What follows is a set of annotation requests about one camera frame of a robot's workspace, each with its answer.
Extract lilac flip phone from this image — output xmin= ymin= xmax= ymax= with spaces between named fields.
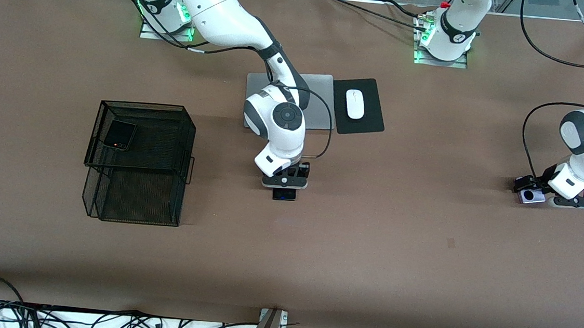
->
xmin=516 ymin=188 xmax=547 ymax=206

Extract tall black slab phone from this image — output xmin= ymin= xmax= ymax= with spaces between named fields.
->
xmin=272 ymin=186 xmax=297 ymax=202

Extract small black flip phone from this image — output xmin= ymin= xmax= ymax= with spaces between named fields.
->
xmin=103 ymin=119 xmax=137 ymax=152

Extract grey closed laptop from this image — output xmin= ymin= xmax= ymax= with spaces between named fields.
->
xmin=243 ymin=68 xmax=340 ymax=136

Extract white computer mouse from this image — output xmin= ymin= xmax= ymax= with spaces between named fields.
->
xmin=344 ymin=88 xmax=367 ymax=121

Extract black mouse pad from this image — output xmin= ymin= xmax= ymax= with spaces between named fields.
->
xmin=329 ymin=75 xmax=389 ymax=138

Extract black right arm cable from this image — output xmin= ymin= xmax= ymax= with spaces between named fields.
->
xmin=102 ymin=0 xmax=344 ymax=161

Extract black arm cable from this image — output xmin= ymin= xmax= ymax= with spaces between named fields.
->
xmin=507 ymin=0 xmax=584 ymax=183
xmin=102 ymin=0 xmax=344 ymax=161

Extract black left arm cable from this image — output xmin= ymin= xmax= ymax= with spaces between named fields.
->
xmin=507 ymin=0 xmax=584 ymax=183

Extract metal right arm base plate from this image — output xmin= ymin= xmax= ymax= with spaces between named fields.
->
xmin=139 ymin=16 xmax=195 ymax=43

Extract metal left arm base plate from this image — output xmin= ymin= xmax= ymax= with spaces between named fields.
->
xmin=411 ymin=15 xmax=472 ymax=69

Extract black wire mesh basket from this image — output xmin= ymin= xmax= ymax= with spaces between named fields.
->
xmin=79 ymin=98 xmax=200 ymax=228

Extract long black table cable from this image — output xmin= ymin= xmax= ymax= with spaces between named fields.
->
xmin=326 ymin=0 xmax=430 ymax=32

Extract short black table cable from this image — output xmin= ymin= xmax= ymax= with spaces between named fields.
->
xmin=384 ymin=0 xmax=422 ymax=18

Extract tangled black floor cables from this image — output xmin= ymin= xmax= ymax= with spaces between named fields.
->
xmin=0 ymin=298 xmax=259 ymax=328

